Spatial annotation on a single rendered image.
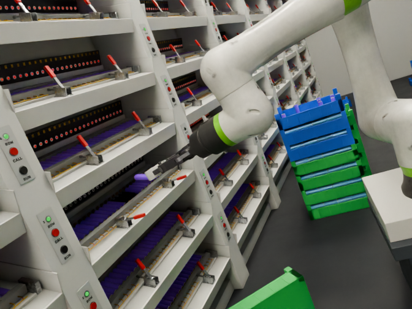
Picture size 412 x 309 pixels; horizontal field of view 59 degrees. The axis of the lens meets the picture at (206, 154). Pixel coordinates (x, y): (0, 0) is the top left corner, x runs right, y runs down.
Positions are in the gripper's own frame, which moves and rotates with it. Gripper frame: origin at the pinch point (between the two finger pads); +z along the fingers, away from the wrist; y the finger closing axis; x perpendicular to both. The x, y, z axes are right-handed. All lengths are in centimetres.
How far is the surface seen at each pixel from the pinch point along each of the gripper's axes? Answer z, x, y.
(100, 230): 10.9, 4.6, 20.3
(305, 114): -23, 18, -81
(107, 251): 7.0, 9.5, 25.2
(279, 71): 21, -5, -239
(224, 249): 18, 43, -29
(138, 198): 11.6, 4.4, 0.9
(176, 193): 9.5, 11.0, -13.4
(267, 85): 14, -1, -169
